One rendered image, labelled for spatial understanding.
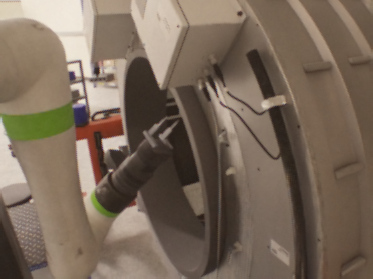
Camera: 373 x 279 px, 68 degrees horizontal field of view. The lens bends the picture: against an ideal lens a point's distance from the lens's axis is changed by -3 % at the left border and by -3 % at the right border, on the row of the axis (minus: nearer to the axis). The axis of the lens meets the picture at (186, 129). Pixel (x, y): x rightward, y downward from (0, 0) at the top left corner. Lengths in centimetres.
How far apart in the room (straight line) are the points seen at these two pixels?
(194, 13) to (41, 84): 27
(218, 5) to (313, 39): 18
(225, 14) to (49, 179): 42
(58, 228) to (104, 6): 75
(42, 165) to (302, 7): 54
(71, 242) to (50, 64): 34
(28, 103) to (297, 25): 47
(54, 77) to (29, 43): 6
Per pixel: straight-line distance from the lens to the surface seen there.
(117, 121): 211
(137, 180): 66
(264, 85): 47
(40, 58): 47
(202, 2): 54
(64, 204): 58
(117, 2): 110
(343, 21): 69
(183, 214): 140
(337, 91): 56
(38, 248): 170
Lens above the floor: 167
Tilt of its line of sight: 23 degrees down
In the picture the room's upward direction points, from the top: 2 degrees counter-clockwise
